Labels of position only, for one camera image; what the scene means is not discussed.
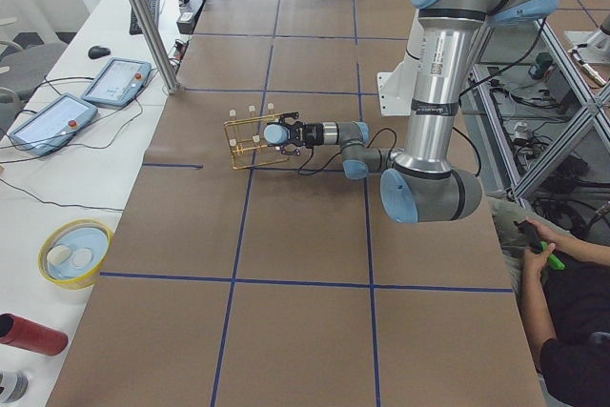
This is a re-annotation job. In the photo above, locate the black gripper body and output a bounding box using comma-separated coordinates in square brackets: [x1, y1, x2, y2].
[291, 121, 324, 148]

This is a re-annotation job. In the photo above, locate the light blue cup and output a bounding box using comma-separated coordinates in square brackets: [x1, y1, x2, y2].
[263, 123, 290, 146]

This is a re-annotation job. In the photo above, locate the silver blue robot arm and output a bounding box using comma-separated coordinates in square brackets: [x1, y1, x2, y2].
[264, 0, 559, 224]

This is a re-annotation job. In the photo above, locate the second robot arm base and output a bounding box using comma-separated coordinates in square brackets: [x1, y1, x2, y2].
[564, 16, 609, 65]

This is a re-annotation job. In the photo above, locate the far teach pendant tablet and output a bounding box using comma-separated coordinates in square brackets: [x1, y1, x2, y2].
[82, 57, 152, 108]

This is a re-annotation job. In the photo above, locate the teach pendant tablet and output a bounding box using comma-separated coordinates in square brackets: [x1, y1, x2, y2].
[9, 93, 98, 156]
[82, 57, 152, 108]

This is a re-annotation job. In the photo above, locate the black keyboard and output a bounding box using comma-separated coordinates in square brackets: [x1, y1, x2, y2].
[128, 0, 162, 36]

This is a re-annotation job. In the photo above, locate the black computer mouse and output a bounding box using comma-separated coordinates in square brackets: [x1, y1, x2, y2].
[88, 46, 111, 60]

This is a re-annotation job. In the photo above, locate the yellow bowl with blue lid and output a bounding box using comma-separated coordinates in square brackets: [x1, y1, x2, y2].
[38, 219, 113, 290]

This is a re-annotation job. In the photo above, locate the near teach pendant tablet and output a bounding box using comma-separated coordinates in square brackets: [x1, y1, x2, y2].
[9, 93, 98, 156]

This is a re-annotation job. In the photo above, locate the seated person in black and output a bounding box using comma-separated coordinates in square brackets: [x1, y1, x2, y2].
[489, 198, 609, 406]

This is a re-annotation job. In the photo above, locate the red cylinder bottle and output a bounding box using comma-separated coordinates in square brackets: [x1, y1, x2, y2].
[1, 313, 69, 356]

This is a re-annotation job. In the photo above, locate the gold wire cup holder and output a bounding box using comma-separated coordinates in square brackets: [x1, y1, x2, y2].
[223, 103, 289, 170]

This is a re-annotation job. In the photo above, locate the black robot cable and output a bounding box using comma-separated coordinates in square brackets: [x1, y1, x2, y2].
[297, 128, 399, 175]

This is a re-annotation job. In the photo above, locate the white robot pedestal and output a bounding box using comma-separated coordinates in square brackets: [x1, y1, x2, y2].
[376, 11, 424, 116]

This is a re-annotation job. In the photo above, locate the aluminium frame post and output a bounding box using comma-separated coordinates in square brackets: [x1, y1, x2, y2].
[129, 0, 179, 94]

